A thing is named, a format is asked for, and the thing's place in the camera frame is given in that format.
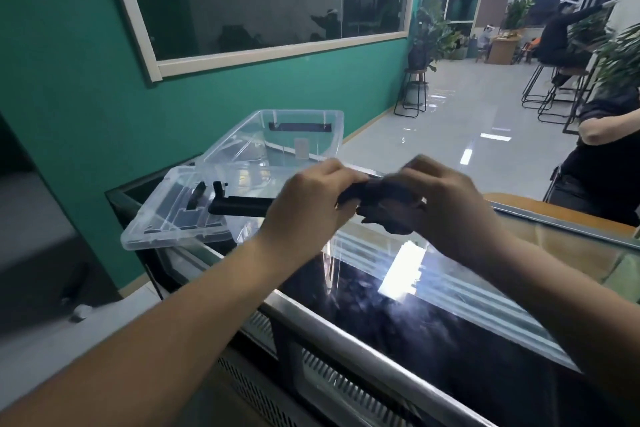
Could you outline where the person's left hand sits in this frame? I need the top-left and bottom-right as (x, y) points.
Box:
(259, 157), (370, 268)

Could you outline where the person's right hand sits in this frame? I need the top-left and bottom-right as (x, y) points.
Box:
(356, 155), (512, 274)

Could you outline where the black knit glove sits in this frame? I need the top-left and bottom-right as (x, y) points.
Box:
(337, 177), (426, 235)

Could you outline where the clear plastic box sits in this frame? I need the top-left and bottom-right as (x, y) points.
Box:
(192, 109), (346, 242)

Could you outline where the clear plastic lid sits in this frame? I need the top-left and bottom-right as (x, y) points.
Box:
(119, 165), (241, 252)

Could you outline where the person's left forearm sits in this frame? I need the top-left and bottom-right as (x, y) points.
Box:
(0, 234), (306, 427)

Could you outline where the black chair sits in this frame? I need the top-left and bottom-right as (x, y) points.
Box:
(542, 166), (563, 202)

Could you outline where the round wooden table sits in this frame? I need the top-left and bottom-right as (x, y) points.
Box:
(482, 192), (640, 282)

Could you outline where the white round pot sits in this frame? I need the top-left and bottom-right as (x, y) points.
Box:
(403, 81), (429, 107)

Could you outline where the glass display case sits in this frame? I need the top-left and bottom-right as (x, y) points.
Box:
(105, 156), (640, 427)

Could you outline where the black metal plant stand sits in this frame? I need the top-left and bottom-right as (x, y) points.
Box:
(393, 67), (430, 119)

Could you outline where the black bar stool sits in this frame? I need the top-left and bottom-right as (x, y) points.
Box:
(537, 67), (591, 125)
(521, 63), (559, 110)

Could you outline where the small potted plant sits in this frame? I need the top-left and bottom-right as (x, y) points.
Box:
(447, 31), (471, 61)

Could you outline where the white framed window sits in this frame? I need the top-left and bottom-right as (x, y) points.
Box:
(99, 0), (420, 84)

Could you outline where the wooden desk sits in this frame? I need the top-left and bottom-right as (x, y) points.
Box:
(485, 36), (522, 66)

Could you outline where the tall potted plant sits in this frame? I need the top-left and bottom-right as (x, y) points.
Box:
(407, 0), (461, 72)

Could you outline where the leafy potted plant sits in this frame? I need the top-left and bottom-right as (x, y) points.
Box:
(502, 0), (535, 32)

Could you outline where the large leafy green plant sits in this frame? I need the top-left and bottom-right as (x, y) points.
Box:
(569, 11), (640, 102)

